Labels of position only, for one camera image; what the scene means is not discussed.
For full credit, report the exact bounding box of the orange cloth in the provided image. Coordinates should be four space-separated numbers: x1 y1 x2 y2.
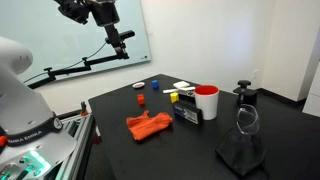
125 109 175 142

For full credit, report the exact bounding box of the orange and black clamp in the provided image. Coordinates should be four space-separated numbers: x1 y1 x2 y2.
79 101 90 117

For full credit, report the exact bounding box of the black bar camera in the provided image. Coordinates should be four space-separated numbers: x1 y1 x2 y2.
105 29 136 45

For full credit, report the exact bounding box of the aluminium profile frame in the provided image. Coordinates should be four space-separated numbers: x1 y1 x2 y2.
54 111 97 180

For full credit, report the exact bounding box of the black cloth bag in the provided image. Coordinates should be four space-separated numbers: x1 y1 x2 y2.
215 128 268 178

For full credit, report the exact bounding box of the yellow pentagon block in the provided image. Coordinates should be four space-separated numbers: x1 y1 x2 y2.
169 91 180 104

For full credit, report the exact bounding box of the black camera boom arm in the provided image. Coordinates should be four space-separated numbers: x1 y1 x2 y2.
23 49 132 90

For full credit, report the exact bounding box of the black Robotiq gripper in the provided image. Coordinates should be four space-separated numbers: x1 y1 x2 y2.
90 0 131 60

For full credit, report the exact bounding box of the orange cube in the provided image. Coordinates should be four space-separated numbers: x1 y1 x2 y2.
137 93 147 107

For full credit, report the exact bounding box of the black box with label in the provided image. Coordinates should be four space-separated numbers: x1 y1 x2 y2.
172 99 204 126

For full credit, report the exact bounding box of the white side cabinet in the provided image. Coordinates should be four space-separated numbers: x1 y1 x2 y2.
302 59 320 118

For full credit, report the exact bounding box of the white remote with black buttons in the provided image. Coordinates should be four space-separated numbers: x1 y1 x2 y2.
177 89 197 99

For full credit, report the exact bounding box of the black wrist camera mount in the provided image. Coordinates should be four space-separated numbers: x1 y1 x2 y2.
54 0 93 25

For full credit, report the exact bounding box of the small red and white dish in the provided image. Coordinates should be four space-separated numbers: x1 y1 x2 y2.
132 81 146 90

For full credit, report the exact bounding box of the white mug with red inside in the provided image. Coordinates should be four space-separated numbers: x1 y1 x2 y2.
193 84 221 121

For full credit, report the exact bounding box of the thin black camera cable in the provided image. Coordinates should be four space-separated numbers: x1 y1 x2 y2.
22 40 108 84

